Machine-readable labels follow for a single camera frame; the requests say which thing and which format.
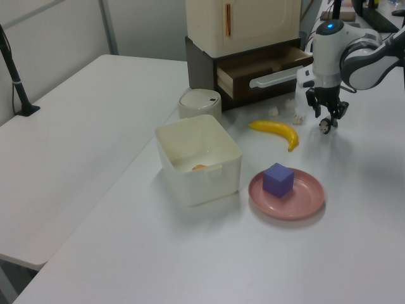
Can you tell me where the yellow toy banana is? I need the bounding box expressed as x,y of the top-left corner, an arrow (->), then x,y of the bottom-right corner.
247,119 -> 299,153

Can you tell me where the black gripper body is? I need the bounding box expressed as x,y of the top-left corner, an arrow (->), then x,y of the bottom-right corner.
311,84 -> 342,107

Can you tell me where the cream lidded trash can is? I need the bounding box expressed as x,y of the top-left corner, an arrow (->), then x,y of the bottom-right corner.
177,89 -> 222,123

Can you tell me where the wooden drawer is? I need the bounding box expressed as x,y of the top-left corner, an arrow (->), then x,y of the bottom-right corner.
216,46 -> 315,99

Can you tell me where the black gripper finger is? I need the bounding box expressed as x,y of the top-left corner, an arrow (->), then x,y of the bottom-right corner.
330,100 -> 349,127
306,87 -> 322,118

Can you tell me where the cream open plastic bin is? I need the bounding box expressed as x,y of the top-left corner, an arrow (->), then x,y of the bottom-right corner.
154,114 -> 243,208

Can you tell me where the pink plate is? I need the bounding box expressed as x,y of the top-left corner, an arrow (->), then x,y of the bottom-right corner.
248,168 -> 326,221

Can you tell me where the white drawer handle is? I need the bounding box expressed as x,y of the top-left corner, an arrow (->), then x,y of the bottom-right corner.
249,68 -> 300,89

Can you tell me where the black desk device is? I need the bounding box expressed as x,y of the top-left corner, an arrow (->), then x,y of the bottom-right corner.
351,0 -> 401,32

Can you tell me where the purple cube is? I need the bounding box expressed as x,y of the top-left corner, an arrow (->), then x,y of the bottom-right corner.
262,162 -> 295,199

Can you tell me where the dark brown drawer cabinet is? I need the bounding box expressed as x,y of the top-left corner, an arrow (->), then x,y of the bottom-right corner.
185,35 -> 304,112

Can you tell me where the black clamp stand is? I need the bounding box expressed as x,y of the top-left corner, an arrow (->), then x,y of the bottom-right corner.
0,23 -> 41,117

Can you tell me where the cream upper cabinet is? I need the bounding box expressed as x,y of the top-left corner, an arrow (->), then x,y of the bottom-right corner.
185,0 -> 302,58

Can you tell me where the small panda toy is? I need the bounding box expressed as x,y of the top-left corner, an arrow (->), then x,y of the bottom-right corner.
318,117 -> 333,134

